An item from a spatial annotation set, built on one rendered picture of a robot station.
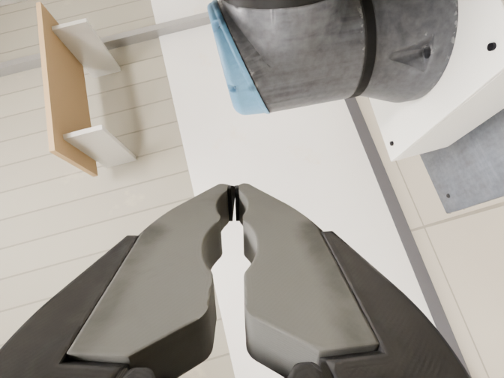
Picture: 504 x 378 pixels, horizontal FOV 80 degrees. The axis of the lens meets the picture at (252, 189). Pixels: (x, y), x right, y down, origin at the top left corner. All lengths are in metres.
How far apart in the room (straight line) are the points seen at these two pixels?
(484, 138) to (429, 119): 0.12
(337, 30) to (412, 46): 0.09
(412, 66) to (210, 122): 1.93
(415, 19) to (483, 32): 0.07
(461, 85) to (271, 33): 0.23
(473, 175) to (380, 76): 0.27
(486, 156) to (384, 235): 1.59
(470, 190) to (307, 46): 0.40
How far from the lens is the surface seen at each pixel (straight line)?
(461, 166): 0.65
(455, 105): 0.46
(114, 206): 2.29
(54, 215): 2.49
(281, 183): 2.08
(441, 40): 0.45
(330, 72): 0.41
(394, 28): 0.43
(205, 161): 2.16
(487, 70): 0.42
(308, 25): 0.38
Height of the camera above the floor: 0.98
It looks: 2 degrees down
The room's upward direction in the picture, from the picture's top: 105 degrees counter-clockwise
